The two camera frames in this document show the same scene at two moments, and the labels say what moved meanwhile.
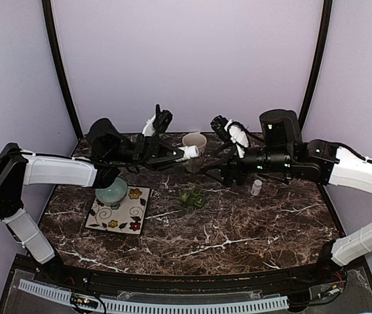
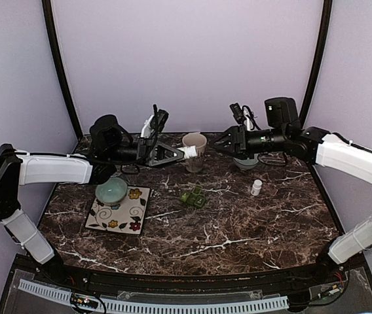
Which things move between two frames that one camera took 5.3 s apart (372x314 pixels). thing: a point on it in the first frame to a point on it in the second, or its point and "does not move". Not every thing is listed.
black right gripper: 227,163 to 238,141
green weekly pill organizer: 193,197 does not move
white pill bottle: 257,187 does not move
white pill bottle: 191,151 does not move
